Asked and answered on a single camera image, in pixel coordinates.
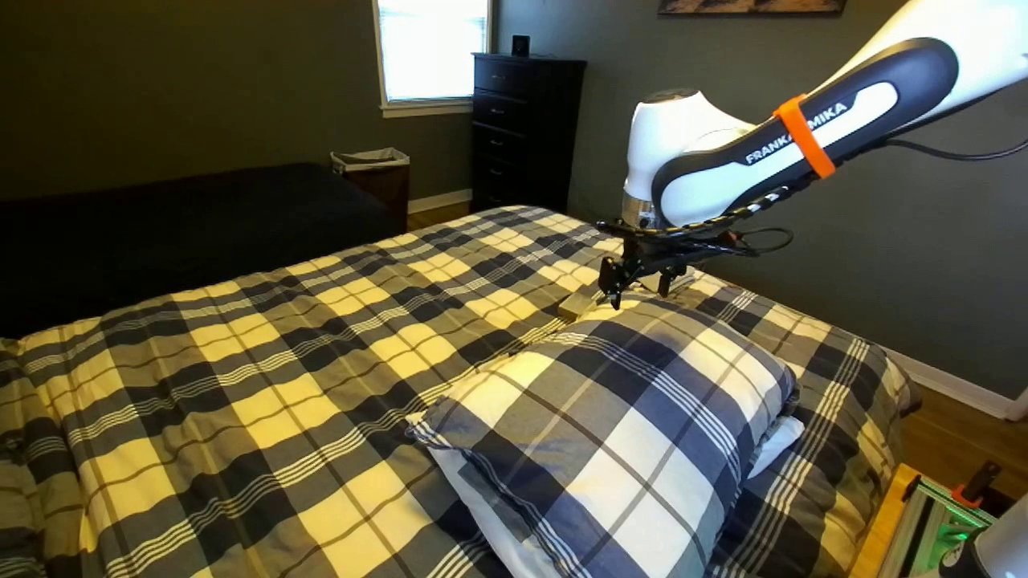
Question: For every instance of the plaid checkered cloth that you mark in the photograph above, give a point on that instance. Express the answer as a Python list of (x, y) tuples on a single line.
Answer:
[(623, 427)]

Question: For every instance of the brown bin with grey liner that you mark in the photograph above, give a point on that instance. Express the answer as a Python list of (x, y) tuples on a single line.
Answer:
[(370, 189)]

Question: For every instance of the wall picture frame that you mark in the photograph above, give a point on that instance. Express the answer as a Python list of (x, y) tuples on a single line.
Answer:
[(749, 6)]

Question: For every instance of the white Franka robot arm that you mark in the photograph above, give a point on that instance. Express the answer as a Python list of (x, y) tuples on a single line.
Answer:
[(857, 116)]

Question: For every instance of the wooden board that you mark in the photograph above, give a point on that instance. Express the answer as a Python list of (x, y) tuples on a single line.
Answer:
[(884, 532)]

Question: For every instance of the black chest of drawers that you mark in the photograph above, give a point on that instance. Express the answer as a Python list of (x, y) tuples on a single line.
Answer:
[(525, 129)]

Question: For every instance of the bright window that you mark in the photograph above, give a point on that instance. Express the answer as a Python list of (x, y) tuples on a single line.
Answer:
[(436, 48)]

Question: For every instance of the white baseboard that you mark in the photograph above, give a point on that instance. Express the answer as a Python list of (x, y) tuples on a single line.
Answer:
[(438, 200), (966, 386)]

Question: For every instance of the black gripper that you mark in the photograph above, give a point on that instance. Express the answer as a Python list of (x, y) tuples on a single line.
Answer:
[(654, 250)]

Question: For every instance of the yellow grey checked comforter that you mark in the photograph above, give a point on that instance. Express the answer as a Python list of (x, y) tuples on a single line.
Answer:
[(268, 373)]

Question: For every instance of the small black box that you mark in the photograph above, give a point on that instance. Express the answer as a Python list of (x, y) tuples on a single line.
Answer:
[(521, 46)]

